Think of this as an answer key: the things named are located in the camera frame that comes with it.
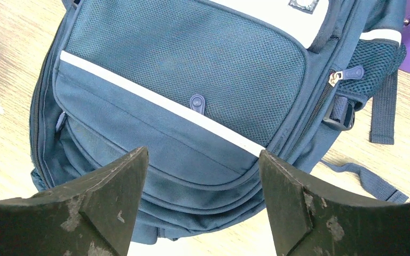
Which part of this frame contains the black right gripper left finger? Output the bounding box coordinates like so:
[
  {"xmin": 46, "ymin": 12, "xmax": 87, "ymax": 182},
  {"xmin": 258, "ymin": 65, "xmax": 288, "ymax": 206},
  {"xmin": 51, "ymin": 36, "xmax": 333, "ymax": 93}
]
[{"xmin": 0, "ymin": 147, "xmax": 148, "ymax": 255}]

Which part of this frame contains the navy blue backpack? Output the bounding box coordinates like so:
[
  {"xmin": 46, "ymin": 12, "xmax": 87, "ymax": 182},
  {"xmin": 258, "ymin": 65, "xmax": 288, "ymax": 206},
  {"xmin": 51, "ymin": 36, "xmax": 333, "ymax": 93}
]
[{"xmin": 29, "ymin": 1, "xmax": 406, "ymax": 244}]

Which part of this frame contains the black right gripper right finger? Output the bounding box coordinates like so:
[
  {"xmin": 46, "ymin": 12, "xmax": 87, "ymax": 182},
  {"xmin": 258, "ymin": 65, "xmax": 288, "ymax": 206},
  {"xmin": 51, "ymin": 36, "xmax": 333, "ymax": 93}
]
[{"xmin": 259, "ymin": 150, "xmax": 410, "ymax": 255}]

